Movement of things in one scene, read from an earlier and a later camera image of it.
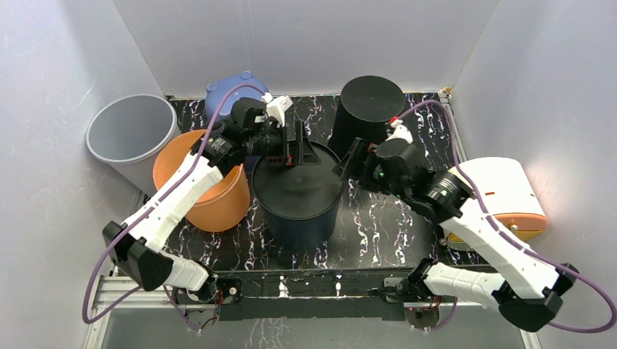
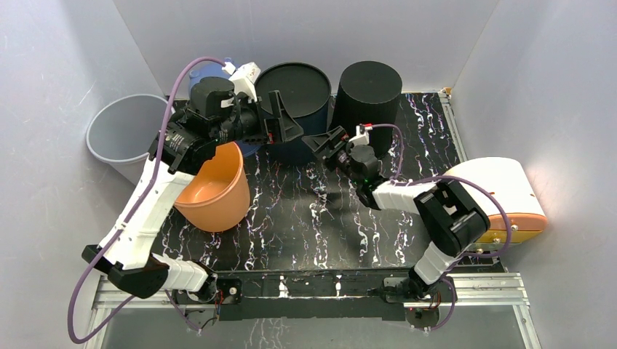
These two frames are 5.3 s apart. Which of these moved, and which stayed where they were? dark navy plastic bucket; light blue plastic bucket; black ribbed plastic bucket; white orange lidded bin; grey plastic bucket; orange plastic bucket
Moved: black ribbed plastic bucket; light blue plastic bucket; dark navy plastic bucket
Stayed: grey plastic bucket; orange plastic bucket; white orange lidded bin
